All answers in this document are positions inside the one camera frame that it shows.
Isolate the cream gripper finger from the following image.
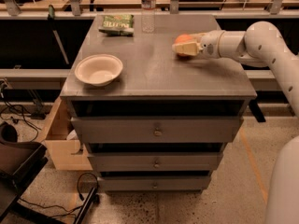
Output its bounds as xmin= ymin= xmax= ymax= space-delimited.
xmin=172 ymin=41 xmax=203 ymax=56
xmin=188 ymin=33 xmax=205 ymax=43

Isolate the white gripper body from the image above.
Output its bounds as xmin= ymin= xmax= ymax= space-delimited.
xmin=200 ymin=30 xmax=224 ymax=59

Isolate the orange fruit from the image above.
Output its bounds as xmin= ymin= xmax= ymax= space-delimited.
xmin=175 ymin=34 xmax=193 ymax=44

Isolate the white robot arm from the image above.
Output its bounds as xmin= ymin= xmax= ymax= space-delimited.
xmin=172 ymin=21 xmax=299 ymax=224

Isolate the white paper bowl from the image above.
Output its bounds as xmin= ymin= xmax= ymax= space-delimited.
xmin=75 ymin=54 xmax=123 ymax=87

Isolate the clear plastic water bottle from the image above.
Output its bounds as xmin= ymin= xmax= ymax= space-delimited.
xmin=141 ymin=0 xmax=156 ymax=33

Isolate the green snack bag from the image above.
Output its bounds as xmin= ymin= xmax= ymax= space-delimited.
xmin=98 ymin=14 xmax=134 ymax=36

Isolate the grey drawer cabinet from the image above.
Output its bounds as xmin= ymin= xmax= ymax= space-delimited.
xmin=60 ymin=14 xmax=258 ymax=194

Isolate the top grey drawer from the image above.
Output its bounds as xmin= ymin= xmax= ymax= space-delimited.
xmin=71 ymin=117 xmax=243 ymax=144

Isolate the grey drawer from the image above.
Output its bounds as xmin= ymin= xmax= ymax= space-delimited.
xmin=98 ymin=176 xmax=211 ymax=191
xmin=88 ymin=152 xmax=222 ymax=172
xmin=71 ymin=117 xmax=243 ymax=144

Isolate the middle grey drawer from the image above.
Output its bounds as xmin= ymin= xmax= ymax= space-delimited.
xmin=88 ymin=152 xmax=222 ymax=172

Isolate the bottom grey drawer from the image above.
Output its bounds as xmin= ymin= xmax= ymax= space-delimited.
xmin=98 ymin=176 xmax=211 ymax=191

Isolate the light wooden box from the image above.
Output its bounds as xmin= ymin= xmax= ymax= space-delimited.
xmin=38 ymin=97 xmax=92 ymax=171

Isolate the black stand leg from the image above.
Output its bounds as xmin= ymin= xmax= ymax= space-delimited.
xmin=73 ymin=188 xmax=100 ymax=224

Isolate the green handled tool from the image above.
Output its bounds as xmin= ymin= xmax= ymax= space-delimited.
xmin=48 ymin=5 xmax=70 ymax=65

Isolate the black floor cable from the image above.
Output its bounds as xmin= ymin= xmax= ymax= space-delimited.
xmin=0 ymin=81 xmax=43 ymax=142

